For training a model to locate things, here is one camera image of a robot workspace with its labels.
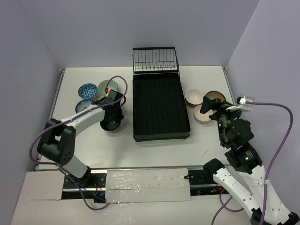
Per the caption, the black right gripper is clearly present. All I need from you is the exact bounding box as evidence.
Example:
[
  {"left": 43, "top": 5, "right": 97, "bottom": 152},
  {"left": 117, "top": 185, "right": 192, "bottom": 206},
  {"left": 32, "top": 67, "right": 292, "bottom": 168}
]
[{"left": 199, "top": 94, "right": 243, "bottom": 145}]

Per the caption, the black bowl tan outside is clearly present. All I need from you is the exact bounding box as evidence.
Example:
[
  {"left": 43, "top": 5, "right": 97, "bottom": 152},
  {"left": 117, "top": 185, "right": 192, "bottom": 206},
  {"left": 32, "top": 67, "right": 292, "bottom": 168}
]
[{"left": 100, "top": 119, "right": 121, "bottom": 132}]

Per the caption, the blue and white floral bowl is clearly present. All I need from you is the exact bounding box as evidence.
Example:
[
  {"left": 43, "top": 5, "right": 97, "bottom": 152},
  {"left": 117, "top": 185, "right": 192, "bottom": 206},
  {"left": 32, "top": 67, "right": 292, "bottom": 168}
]
[{"left": 75, "top": 99, "right": 94, "bottom": 113}]

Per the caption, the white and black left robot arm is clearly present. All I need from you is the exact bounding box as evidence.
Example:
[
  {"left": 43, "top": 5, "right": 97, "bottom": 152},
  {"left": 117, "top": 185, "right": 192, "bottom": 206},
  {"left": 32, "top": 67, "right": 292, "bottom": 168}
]
[{"left": 37, "top": 90, "right": 126, "bottom": 187}]

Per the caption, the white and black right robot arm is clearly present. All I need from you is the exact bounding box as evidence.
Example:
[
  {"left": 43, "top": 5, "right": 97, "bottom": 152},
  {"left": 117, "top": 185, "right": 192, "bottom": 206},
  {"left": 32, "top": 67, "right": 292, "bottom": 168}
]
[{"left": 200, "top": 95, "right": 300, "bottom": 225}]

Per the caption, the black dish rack tray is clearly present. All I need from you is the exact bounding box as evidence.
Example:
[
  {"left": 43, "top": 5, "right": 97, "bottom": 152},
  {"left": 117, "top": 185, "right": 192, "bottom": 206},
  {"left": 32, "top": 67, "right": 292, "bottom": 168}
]
[{"left": 133, "top": 72, "right": 191, "bottom": 142}]

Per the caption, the brown bowl cream inside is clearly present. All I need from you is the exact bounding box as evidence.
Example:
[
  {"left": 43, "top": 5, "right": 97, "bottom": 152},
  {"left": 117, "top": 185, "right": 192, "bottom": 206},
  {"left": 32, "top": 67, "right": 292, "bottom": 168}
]
[{"left": 205, "top": 90, "right": 226, "bottom": 102}]

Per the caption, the white bowl patterned rim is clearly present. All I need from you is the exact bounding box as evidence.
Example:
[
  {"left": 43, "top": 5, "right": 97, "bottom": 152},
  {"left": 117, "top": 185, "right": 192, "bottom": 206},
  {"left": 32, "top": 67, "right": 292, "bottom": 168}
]
[{"left": 193, "top": 104, "right": 213, "bottom": 124}]

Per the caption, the white bowl brown outside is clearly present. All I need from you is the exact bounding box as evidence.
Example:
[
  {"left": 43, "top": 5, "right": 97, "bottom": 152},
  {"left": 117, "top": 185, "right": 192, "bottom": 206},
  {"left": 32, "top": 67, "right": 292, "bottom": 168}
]
[{"left": 185, "top": 89, "right": 204, "bottom": 107}]

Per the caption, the pale green bowl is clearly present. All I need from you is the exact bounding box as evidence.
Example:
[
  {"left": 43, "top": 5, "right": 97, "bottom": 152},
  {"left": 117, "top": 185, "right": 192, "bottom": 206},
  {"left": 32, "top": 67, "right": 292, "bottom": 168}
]
[{"left": 98, "top": 80, "right": 118, "bottom": 96}]

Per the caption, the dark blue patterned bowl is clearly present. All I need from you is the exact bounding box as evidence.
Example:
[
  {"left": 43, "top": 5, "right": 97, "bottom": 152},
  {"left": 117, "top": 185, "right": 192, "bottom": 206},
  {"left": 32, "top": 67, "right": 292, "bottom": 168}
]
[{"left": 78, "top": 83, "right": 98, "bottom": 99}]

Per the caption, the silver taped cover plate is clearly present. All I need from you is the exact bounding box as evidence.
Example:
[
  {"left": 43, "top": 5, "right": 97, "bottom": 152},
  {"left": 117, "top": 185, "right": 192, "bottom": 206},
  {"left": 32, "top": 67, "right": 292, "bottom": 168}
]
[{"left": 105, "top": 168, "right": 191, "bottom": 203}]

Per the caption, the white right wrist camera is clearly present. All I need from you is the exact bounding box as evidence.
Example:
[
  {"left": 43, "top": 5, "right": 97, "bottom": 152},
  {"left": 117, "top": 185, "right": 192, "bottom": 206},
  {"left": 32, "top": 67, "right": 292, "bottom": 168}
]
[{"left": 226, "top": 95, "right": 255, "bottom": 112}]

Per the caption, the black wire plate rack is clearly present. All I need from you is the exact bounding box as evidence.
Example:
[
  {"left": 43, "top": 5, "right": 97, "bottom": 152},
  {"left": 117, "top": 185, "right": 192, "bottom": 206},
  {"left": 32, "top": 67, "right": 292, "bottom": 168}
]
[{"left": 132, "top": 47, "right": 180, "bottom": 74}]

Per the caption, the black aluminium mounting rail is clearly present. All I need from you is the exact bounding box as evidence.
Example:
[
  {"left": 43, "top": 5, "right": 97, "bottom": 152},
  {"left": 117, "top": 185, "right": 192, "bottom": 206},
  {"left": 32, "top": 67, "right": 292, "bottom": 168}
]
[{"left": 61, "top": 169, "right": 224, "bottom": 203}]

